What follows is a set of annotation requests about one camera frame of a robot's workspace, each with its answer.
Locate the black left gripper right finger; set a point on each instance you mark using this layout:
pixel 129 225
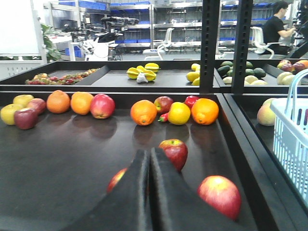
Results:
pixel 174 206

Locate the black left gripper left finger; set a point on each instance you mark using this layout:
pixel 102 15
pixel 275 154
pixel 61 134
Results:
pixel 124 208

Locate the light blue plastic basket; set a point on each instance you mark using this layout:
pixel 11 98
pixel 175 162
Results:
pixel 290 141

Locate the red yellow apple front left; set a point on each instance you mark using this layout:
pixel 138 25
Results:
pixel 115 179

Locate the red apple front right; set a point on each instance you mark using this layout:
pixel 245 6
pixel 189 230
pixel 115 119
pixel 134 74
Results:
pixel 222 194

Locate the dark red apple middle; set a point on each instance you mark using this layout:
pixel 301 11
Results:
pixel 177 152

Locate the black wood produce display table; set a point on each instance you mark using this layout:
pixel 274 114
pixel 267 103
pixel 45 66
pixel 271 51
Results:
pixel 56 172

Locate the small red chili pepper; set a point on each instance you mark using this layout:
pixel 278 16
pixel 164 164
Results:
pixel 163 118

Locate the orange middle right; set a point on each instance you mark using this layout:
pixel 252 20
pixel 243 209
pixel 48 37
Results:
pixel 143 112

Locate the orange far right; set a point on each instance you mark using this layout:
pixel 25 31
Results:
pixel 205 111

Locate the red green apple back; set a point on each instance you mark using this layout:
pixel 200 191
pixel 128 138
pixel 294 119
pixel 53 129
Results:
pixel 163 104

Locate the pink red apple back row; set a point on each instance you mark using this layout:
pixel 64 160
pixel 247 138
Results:
pixel 102 106

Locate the red bell pepper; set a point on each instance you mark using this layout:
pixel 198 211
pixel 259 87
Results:
pixel 190 100

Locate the orange back row left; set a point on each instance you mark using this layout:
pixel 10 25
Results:
pixel 58 102

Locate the pale peach front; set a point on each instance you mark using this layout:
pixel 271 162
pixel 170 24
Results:
pixel 265 115

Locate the white garlic bulb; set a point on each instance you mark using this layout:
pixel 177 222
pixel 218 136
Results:
pixel 141 78

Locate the lemon pile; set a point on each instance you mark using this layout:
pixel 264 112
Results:
pixel 194 75

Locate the black upper display shelf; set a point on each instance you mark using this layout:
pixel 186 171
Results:
pixel 111 77

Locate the yellow starfruit pile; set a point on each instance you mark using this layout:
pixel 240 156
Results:
pixel 150 70

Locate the small pink apple back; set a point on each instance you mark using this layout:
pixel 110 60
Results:
pixel 38 104

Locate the dark red apple left group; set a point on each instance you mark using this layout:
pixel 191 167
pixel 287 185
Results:
pixel 26 118

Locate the cherry tomato vine pile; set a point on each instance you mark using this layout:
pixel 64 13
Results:
pixel 68 79

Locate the yellow apple back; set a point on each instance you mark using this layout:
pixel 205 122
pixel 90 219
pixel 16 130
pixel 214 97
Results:
pixel 23 99

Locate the pale pear pile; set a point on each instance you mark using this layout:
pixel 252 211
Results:
pixel 284 78

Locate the mango and apple pile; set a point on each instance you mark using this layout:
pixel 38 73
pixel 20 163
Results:
pixel 294 68

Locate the white office chair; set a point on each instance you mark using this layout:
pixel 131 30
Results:
pixel 261 48

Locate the person in black shirt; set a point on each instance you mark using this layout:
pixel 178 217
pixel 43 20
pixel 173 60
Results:
pixel 274 29

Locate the white panel at left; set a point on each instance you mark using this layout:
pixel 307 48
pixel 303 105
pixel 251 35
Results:
pixel 20 30

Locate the black shelf upright post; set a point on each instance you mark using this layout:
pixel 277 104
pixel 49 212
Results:
pixel 244 16
pixel 210 20

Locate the black shelf upright post right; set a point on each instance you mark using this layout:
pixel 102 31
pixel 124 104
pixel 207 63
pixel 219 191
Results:
pixel 244 16

